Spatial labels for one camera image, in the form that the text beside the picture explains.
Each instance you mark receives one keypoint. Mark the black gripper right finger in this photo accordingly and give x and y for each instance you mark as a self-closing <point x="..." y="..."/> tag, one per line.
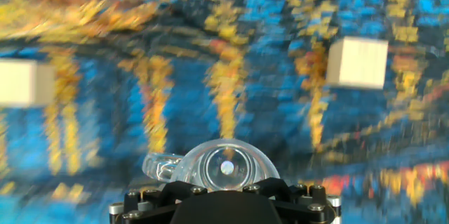
<point x="301" y="203"/>

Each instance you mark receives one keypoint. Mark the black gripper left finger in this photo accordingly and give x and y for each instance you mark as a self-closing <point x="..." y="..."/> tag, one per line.
<point x="154" y="203"/>

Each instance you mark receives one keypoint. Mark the starry night painting cloth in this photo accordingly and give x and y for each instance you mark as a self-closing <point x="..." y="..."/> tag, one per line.
<point x="224" y="76"/>

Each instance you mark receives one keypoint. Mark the light wooden cube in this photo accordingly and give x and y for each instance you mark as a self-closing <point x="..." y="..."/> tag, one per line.
<point x="24" y="83"/>
<point x="358" y="63"/>

